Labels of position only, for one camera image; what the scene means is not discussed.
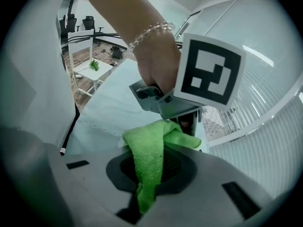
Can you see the table with light blue tablecloth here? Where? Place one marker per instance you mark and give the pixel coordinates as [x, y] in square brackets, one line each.
[113, 107]

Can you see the green cloth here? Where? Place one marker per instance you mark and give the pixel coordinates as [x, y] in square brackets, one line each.
[149, 150]

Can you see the person's left hand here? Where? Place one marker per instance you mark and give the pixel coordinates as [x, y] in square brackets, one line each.
[158, 65]

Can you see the green artificial plant sprig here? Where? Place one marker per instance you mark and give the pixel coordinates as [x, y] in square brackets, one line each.
[94, 65]

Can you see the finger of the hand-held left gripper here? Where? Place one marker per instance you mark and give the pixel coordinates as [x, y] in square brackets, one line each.
[196, 122]

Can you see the black bag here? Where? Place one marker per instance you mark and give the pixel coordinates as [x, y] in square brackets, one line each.
[117, 52]

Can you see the black office chair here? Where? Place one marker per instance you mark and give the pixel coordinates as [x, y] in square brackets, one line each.
[68, 25]
[89, 22]

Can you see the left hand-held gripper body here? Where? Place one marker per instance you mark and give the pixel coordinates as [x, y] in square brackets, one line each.
[210, 72]

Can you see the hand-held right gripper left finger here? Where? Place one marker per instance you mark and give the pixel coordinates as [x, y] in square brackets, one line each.
[82, 193]

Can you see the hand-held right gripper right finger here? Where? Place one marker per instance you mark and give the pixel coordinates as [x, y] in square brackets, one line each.
[201, 197]

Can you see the person's left forearm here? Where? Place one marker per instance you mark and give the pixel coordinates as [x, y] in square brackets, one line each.
[123, 8]

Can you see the white chair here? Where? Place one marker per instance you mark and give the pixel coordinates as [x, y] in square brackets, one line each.
[92, 72]

